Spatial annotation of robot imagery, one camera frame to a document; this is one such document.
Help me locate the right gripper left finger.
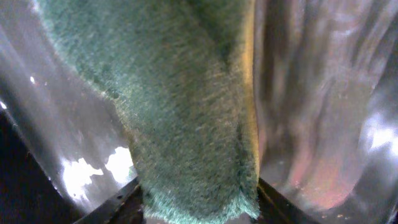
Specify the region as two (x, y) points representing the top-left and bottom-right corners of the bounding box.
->
(74, 177), (145, 224)

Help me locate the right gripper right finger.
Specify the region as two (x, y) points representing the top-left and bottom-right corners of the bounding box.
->
(256, 178), (318, 224)

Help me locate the green and yellow sponge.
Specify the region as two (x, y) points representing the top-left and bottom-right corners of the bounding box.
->
(37, 0), (259, 223)

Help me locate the black plastic tray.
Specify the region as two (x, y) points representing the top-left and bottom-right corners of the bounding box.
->
(1, 1), (397, 223)

